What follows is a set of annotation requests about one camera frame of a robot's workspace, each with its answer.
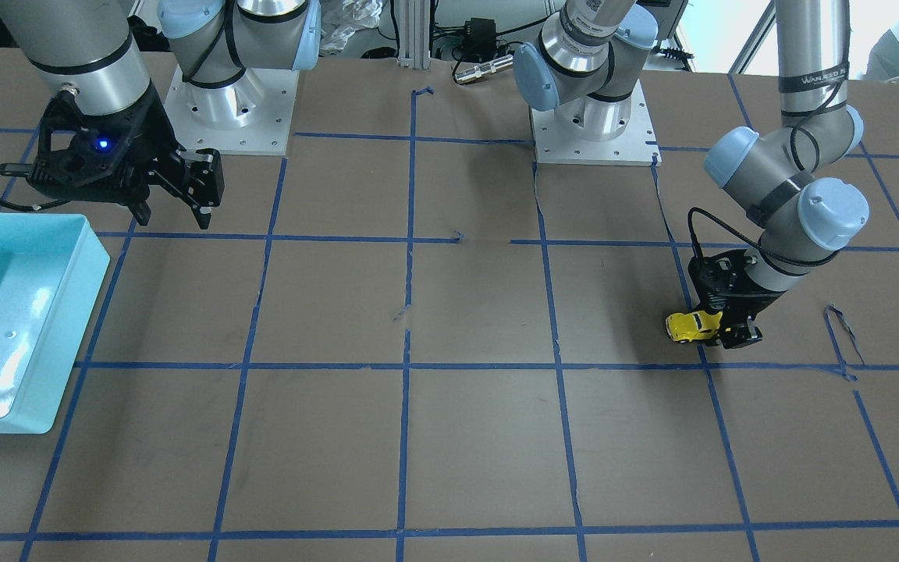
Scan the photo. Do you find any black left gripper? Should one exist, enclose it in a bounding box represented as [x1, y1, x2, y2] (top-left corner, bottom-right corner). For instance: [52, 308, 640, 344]
[688, 250, 783, 350]

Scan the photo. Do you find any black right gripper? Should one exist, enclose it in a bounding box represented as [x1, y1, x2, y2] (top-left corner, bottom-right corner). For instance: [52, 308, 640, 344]
[28, 84, 225, 229]

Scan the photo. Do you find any yellow beetle toy car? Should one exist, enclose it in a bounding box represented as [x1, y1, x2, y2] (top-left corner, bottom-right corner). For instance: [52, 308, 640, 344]
[665, 309, 722, 343]

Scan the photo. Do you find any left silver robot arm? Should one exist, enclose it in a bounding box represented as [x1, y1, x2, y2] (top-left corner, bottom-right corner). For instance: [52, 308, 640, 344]
[513, 1, 870, 349]

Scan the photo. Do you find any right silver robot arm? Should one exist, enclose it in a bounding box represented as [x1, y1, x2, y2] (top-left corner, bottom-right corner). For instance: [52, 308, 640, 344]
[0, 1, 322, 229]

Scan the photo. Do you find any turquoise plastic bin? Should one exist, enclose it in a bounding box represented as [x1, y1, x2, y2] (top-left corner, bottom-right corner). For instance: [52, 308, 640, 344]
[0, 213, 110, 434]

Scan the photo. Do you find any brown paper table mat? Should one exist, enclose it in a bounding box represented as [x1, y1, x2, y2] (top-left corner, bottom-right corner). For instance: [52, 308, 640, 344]
[0, 59, 899, 561]

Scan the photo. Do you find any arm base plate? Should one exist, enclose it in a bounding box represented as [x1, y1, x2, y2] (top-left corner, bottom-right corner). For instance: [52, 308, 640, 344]
[529, 83, 663, 167]
[164, 67, 300, 157]

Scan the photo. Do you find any aluminium frame post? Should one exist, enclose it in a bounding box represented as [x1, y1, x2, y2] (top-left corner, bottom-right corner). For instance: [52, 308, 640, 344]
[390, 0, 434, 70]

